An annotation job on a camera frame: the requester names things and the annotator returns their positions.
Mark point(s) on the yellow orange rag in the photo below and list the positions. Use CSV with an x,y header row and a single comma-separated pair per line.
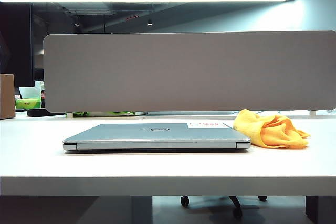
x,y
275,134

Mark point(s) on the silver closed laptop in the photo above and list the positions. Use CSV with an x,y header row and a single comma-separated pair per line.
x,y
157,140

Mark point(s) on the grey desk divider panel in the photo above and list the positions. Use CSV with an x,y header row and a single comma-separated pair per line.
x,y
189,72

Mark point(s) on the white sticker with red print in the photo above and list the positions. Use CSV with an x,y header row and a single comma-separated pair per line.
x,y
210,125

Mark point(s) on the grey table leg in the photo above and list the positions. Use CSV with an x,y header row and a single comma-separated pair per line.
x,y
141,209

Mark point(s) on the dark cola bottle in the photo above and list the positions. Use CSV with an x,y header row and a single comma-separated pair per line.
x,y
43,99

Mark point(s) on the black office chair base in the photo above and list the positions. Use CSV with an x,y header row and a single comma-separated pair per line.
x,y
236,204

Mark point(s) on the white paper bag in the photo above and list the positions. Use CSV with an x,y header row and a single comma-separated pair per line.
x,y
30,90

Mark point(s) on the green tissue pack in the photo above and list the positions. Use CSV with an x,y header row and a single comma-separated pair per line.
x,y
27,103

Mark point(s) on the brown cardboard box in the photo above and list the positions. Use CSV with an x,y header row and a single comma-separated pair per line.
x,y
6,95

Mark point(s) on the dark table leg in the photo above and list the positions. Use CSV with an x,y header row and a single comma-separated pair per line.
x,y
320,209

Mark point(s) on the white divider bracket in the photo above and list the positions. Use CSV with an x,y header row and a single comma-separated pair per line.
x,y
69,115
312,113

